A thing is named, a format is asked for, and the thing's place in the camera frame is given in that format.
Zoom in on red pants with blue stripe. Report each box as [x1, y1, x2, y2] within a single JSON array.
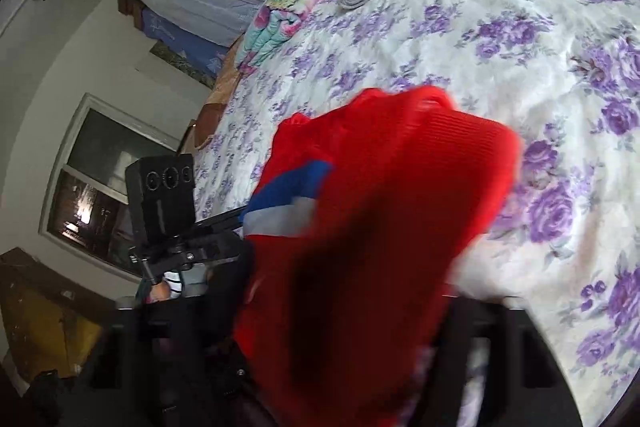
[[234, 86, 523, 427]]

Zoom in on wooden cabinet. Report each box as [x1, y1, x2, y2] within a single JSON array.
[[0, 247, 121, 388]]

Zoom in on window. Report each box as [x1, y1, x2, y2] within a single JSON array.
[[39, 93, 186, 280]]

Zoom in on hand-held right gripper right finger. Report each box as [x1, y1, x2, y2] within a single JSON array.
[[415, 294, 583, 427]]

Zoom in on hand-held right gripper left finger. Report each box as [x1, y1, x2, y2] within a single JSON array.
[[117, 297, 251, 427]]

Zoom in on purple floral bed sheet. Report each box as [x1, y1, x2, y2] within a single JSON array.
[[192, 0, 640, 427]]

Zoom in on blue patterned cloth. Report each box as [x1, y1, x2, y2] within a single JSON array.
[[140, 7, 231, 80]]

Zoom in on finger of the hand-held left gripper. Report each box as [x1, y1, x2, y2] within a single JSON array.
[[192, 204, 251, 234]]

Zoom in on person's left hand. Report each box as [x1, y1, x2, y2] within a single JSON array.
[[145, 279, 173, 306]]

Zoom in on folded floral quilt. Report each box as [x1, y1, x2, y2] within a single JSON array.
[[235, 0, 351, 75]]

